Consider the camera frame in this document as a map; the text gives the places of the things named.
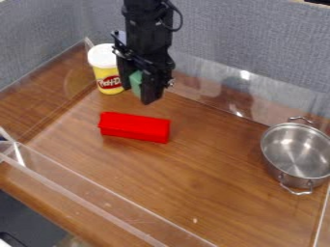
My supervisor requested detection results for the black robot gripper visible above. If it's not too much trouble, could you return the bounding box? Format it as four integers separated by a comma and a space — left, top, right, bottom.
111, 0, 176, 105

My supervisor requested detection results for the green foam cube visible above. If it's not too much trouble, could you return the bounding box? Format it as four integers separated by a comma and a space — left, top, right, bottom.
129, 70, 142, 96

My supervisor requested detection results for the yellow Play-Doh can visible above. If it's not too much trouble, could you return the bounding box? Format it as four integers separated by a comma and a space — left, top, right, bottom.
89, 43, 125, 95

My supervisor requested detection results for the red rectangular block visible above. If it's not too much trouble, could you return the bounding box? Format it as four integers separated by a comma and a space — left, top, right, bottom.
98, 112, 170, 143

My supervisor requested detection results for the clear acrylic table barrier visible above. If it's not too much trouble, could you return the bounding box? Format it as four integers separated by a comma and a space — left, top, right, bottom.
0, 41, 330, 247

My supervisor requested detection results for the stainless steel pot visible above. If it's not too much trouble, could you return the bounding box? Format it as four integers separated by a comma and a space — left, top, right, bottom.
261, 116, 330, 196

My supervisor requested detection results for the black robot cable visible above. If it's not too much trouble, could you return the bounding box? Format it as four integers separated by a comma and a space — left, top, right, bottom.
159, 0, 185, 33

